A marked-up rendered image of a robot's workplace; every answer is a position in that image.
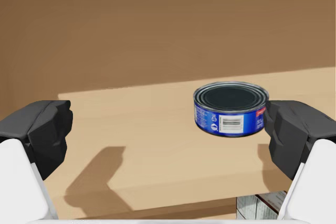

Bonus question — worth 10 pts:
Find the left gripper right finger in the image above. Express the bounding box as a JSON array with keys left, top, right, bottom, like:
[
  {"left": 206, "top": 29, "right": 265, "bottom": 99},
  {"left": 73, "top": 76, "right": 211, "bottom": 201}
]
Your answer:
[{"left": 263, "top": 100, "right": 336, "bottom": 221}]

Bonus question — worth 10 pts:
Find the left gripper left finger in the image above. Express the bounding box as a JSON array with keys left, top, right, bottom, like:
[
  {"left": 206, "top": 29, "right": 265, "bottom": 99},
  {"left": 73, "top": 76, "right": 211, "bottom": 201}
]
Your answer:
[{"left": 0, "top": 100, "right": 74, "bottom": 221}]

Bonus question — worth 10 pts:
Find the blue flat can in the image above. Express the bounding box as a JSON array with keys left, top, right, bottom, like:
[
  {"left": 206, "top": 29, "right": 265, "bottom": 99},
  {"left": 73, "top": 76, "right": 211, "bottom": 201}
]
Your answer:
[{"left": 193, "top": 81, "right": 270, "bottom": 138}]

